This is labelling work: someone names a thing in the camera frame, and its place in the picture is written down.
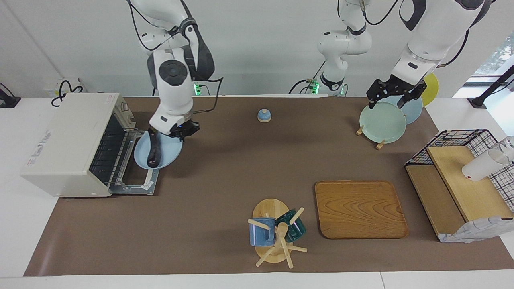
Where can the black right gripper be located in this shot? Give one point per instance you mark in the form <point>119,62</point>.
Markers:
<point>184,128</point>

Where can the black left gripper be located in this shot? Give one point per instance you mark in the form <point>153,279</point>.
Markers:
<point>397,88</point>

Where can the light blue plate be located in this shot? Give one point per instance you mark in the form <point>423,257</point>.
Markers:
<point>170,150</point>

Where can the dark purple eggplant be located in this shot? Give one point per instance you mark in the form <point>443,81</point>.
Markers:
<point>154,152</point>

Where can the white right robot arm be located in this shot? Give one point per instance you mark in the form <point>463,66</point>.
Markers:
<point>174,80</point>

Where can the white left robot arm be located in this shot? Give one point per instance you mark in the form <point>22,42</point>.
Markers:
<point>429,36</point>

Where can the white toaster oven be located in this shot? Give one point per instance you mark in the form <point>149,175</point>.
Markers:
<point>64,140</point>

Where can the pale blue plate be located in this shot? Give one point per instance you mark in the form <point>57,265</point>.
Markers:
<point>414,110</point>

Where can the mint green plate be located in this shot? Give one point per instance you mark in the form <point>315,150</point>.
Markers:
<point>381,122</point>

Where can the yellow plate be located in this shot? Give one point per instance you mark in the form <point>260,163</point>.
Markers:
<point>431,88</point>

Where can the wooden plate rack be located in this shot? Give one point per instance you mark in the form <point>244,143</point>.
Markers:
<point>359,131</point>

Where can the brown table mat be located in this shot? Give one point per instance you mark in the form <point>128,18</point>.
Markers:
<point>241,168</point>

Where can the small blue knob lid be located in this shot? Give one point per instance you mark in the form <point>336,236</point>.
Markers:
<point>264,116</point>

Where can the window with greenery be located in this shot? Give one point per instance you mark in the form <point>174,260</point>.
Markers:
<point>498,56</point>

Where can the white cup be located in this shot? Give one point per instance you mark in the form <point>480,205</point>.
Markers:
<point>480,166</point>

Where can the wooden mug tree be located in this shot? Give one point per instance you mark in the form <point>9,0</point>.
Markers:
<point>271,206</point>

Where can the wooden serving tray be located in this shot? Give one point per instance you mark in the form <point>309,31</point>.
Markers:
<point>359,208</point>

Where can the wooden stepped shelf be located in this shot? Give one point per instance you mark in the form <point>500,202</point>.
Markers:
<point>470,188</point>

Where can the clear glass cup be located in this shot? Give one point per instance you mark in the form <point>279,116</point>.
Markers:
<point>508,145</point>

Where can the blue mug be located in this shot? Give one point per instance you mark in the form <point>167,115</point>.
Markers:
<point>261,237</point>

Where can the dark green mug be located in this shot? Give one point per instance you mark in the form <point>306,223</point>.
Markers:
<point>296,229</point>

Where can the white patterned cloth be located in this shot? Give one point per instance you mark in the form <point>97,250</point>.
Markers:
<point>476,230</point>

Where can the white wall socket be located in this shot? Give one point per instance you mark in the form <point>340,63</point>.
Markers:
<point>52,86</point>

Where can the black clamp mount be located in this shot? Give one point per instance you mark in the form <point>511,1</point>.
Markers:
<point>8,101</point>

